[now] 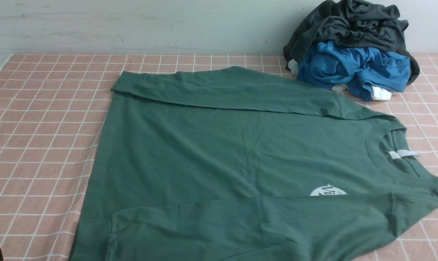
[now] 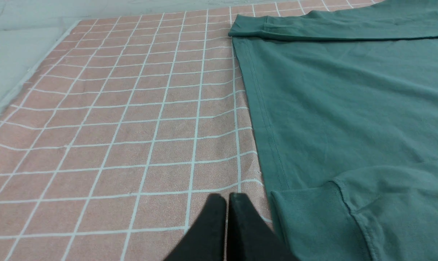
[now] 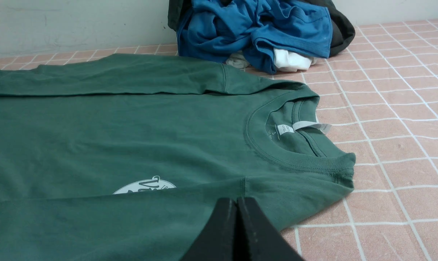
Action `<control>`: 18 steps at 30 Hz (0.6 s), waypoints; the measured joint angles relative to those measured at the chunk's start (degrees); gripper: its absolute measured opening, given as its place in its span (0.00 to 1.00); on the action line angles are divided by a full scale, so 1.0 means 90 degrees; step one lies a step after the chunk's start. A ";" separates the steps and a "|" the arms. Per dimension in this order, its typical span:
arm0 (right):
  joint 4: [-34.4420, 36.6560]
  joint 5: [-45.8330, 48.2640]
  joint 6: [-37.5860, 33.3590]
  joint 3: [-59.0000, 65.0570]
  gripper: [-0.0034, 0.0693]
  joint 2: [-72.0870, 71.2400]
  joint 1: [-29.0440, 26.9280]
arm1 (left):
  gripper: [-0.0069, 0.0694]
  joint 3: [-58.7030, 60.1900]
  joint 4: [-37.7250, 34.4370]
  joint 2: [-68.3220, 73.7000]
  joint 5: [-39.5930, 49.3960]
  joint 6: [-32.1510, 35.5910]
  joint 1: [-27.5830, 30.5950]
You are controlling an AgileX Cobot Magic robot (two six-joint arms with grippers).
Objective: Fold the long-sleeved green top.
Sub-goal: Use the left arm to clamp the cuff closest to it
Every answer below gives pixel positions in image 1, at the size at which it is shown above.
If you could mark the dark grey crumpled garment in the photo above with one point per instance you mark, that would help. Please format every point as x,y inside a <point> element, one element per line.
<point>352,24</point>

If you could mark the blue crumpled garment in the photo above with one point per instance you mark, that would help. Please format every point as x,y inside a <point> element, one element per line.
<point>326,65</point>

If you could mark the green long-sleeve shirt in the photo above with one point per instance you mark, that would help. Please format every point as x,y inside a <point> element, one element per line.
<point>239,165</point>

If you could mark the pink checkered tablecloth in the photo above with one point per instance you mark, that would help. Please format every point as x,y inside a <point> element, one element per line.
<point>52,108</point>

